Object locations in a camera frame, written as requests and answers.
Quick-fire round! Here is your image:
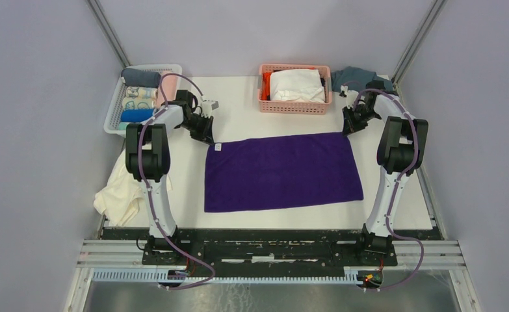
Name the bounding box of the white folded cloth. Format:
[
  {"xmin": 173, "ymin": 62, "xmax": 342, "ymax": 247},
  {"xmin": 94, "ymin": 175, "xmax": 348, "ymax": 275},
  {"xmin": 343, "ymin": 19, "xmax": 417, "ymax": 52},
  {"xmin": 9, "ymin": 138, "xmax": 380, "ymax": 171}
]
[{"xmin": 269, "ymin": 69, "xmax": 326, "ymax": 103}]

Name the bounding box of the blue rolled towel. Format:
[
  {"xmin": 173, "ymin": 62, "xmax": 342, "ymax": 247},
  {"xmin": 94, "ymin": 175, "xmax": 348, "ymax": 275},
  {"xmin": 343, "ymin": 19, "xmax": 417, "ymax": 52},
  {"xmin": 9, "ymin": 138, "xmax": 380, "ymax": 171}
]
[{"xmin": 120, "ymin": 109, "xmax": 153, "ymax": 123}]

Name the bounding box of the pink plastic basket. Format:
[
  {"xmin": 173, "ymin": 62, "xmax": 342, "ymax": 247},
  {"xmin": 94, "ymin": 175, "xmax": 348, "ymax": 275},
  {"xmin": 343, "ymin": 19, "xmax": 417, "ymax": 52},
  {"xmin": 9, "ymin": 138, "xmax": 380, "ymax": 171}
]
[{"xmin": 257, "ymin": 63, "xmax": 333, "ymax": 115}]

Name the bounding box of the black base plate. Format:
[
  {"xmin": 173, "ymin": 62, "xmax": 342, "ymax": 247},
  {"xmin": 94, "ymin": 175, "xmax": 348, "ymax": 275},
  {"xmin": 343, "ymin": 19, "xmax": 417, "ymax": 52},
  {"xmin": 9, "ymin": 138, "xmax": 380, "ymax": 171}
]
[{"xmin": 82, "ymin": 227, "xmax": 442, "ymax": 283}]

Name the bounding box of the beige print rolled towel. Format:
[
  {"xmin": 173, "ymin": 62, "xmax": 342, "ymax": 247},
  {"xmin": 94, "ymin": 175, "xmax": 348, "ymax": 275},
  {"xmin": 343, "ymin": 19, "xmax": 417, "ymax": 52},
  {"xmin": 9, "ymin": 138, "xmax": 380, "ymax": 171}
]
[{"xmin": 121, "ymin": 97, "xmax": 156, "ymax": 111}]

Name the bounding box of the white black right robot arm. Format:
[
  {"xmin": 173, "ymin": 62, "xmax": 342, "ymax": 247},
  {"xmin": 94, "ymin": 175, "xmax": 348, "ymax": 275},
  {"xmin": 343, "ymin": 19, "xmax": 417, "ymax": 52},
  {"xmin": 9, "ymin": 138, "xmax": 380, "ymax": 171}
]
[{"xmin": 342, "ymin": 80, "xmax": 428, "ymax": 265}]

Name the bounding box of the purple towel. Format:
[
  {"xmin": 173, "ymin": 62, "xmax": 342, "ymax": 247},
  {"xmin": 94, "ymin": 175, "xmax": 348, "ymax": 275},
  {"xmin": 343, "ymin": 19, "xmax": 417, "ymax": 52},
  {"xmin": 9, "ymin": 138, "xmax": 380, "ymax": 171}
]
[{"xmin": 204, "ymin": 133, "xmax": 364, "ymax": 213}]

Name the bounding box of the teal crumpled towel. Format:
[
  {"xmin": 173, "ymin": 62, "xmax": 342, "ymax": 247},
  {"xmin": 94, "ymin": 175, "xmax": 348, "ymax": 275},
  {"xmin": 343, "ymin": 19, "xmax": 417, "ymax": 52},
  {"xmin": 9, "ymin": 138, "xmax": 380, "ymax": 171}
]
[{"xmin": 331, "ymin": 66, "xmax": 397, "ymax": 95}]

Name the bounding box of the aluminium corner frame left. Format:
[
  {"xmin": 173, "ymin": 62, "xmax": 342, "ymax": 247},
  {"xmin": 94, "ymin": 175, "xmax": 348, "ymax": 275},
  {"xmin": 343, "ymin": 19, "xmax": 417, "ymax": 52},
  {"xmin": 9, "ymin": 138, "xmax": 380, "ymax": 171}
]
[{"xmin": 86, "ymin": 0, "xmax": 131, "ymax": 68}]

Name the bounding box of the cream crumpled towel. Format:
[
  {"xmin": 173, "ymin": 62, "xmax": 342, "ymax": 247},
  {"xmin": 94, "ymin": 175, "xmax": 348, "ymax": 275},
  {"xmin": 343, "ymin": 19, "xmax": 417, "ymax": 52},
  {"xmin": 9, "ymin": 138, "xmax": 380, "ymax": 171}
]
[{"xmin": 94, "ymin": 151, "xmax": 150, "ymax": 228}]

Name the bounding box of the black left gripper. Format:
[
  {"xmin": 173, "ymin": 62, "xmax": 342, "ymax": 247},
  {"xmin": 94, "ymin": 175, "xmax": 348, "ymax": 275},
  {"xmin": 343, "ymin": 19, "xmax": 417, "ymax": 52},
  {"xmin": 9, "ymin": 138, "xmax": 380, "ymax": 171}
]
[{"xmin": 179, "ymin": 114, "xmax": 215, "ymax": 146}]

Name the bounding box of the white slotted cable duct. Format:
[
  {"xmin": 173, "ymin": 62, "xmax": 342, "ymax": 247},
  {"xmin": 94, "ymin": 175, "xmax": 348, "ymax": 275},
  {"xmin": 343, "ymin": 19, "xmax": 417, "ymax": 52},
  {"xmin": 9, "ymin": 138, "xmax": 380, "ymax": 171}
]
[{"xmin": 91, "ymin": 267, "xmax": 384, "ymax": 285}]

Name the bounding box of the orange cloth in basket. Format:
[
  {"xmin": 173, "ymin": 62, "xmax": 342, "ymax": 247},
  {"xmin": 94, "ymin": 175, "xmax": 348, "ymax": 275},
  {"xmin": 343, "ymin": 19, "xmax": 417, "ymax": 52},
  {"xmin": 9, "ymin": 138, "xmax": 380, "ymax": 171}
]
[{"xmin": 261, "ymin": 71, "xmax": 273, "ymax": 101}]

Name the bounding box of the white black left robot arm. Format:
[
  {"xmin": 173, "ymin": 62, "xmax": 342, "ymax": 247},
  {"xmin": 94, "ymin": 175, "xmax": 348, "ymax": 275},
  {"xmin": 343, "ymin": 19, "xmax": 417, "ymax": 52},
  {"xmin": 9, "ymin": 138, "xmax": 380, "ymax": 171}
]
[{"xmin": 125, "ymin": 90, "xmax": 215, "ymax": 265}]

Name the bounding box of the pink rolled towel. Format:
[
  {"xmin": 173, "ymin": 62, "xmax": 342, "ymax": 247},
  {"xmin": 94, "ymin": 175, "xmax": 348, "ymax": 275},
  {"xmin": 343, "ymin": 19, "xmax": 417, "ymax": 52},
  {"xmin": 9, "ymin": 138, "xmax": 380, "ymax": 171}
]
[{"xmin": 155, "ymin": 71, "xmax": 179, "ymax": 109}]

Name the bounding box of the light teal rolled towel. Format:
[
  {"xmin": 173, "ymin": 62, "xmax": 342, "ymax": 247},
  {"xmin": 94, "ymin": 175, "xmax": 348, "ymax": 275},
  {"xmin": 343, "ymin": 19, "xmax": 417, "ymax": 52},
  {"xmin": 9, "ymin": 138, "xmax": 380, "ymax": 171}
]
[{"xmin": 117, "ymin": 122, "xmax": 129, "ymax": 131}]

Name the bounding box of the white plastic basket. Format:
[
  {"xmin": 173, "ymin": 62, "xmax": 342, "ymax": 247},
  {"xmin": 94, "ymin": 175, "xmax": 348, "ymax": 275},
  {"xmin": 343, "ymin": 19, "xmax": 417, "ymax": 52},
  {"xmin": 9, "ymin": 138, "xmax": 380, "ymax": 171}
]
[{"xmin": 103, "ymin": 64, "xmax": 183, "ymax": 138}]

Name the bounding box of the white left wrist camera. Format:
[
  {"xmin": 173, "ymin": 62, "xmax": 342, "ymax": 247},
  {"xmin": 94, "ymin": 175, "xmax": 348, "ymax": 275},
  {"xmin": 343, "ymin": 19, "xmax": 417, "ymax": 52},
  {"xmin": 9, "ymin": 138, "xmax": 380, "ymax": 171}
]
[{"xmin": 200, "ymin": 99, "xmax": 219, "ymax": 118}]

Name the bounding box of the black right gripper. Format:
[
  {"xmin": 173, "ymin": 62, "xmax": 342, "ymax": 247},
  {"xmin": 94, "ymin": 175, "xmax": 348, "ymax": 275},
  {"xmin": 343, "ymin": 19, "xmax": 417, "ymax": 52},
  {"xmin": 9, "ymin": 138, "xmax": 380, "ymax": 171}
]
[{"xmin": 343, "ymin": 103, "xmax": 379, "ymax": 137}]

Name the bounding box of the cartoon print rolled towel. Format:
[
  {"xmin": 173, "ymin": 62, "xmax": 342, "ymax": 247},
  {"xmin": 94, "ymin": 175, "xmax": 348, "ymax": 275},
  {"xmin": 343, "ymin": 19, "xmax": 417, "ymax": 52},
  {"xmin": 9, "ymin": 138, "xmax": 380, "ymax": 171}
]
[{"xmin": 125, "ymin": 86, "xmax": 158, "ymax": 99}]

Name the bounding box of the grey rolled towel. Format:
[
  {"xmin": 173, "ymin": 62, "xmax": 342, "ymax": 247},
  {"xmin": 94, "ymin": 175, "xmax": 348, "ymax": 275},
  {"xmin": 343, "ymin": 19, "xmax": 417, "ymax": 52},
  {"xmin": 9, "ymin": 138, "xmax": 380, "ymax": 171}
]
[{"xmin": 120, "ymin": 68, "xmax": 161, "ymax": 88}]

